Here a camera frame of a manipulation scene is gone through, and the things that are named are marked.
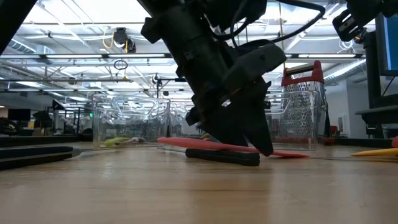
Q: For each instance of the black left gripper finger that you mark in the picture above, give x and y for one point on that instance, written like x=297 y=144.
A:
x=258 y=124
x=227 y=130

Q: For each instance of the green silicone spatula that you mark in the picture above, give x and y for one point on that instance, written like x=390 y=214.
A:
x=205 y=136

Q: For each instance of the pink silicone spatula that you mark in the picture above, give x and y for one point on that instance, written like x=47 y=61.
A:
x=192 y=143

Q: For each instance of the light green silicone spoon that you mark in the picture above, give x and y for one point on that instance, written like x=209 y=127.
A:
x=113 y=142

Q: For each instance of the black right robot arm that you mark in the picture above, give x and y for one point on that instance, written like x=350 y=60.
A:
x=373 y=7

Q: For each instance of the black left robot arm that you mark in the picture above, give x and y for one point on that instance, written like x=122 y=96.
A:
x=192 y=40

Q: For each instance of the clear plastic bin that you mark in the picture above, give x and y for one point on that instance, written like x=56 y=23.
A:
x=180 y=124
x=295 y=124
x=130 y=124

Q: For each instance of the red metal box grater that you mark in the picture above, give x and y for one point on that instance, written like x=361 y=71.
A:
x=289 y=83

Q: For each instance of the black monitor blue screen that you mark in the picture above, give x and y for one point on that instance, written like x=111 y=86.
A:
x=391 y=46

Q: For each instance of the black equipment cart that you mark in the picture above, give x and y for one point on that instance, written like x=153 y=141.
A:
x=376 y=116

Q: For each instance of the yellow silicone spatula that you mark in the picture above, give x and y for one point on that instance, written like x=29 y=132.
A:
x=379 y=152

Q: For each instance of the long ceiling light strip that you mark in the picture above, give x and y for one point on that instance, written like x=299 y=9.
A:
x=74 y=56

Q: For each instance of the background robot station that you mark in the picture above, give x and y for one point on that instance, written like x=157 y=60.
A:
x=43 y=119

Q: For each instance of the black background monitor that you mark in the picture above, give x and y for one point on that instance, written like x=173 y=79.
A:
x=18 y=115

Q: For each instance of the silver spiral duct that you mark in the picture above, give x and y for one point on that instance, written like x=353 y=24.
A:
x=345 y=71
x=15 y=43

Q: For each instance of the black background gantry frame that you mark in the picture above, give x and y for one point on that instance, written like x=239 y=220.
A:
x=168 y=80

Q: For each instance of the black metal table frame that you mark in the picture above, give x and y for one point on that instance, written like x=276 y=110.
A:
x=31 y=141

